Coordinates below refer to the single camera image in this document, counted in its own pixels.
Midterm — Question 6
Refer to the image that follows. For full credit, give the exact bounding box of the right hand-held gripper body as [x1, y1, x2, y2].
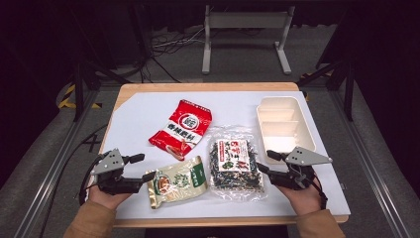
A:
[270, 146, 333, 191]

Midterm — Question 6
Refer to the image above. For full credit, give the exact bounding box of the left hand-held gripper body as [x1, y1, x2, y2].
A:
[89, 148, 144, 195]

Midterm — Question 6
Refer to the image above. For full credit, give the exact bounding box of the white divided storage box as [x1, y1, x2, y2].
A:
[256, 95, 317, 166]

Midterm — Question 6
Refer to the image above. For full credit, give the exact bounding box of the beige and green snack packet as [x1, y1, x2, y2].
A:
[146, 156, 208, 210]

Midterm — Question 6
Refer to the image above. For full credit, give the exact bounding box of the clear dried vegetable packet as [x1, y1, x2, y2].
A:
[207, 125, 269, 202]

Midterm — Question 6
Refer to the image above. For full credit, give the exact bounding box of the red seasoning packet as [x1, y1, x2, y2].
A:
[148, 98, 213, 162]

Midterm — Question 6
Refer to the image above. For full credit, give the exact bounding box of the person's left hand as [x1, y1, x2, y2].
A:
[87, 185, 133, 211]

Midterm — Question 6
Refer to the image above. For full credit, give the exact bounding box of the person's right hand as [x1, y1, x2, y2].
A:
[276, 180, 323, 216]

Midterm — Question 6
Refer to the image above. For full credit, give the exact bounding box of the white table mat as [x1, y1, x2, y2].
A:
[99, 90, 352, 221]

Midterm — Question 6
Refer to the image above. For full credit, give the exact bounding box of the yellow and black floor tape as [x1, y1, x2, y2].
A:
[57, 83, 102, 110]

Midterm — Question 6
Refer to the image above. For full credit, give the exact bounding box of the black tripod stand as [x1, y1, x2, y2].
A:
[296, 57, 357, 122]
[70, 59, 131, 122]

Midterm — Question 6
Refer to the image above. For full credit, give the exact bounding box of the grey metal stand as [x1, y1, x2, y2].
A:
[201, 4, 296, 75]

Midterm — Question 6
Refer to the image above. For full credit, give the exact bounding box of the left hand-held gripper cable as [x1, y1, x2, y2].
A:
[78, 155, 100, 206]

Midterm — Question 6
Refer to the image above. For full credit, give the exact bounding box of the hand-held gripper cable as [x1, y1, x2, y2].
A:
[311, 178, 329, 210]
[78, 155, 100, 206]

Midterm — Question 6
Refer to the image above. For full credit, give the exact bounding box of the black floor cable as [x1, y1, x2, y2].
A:
[39, 123, 109, 238]

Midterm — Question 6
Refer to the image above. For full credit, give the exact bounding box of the right hand-held gripper cable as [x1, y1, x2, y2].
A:
[311, 178, 329, 210]

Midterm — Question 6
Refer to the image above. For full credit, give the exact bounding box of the aluminium floor rail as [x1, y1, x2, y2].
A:
[13, 89, 100, 238]
[330, 90, 413, 238]

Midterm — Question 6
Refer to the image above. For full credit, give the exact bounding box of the bundle of floor cables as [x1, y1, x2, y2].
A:
[150, 27, 206, 57]

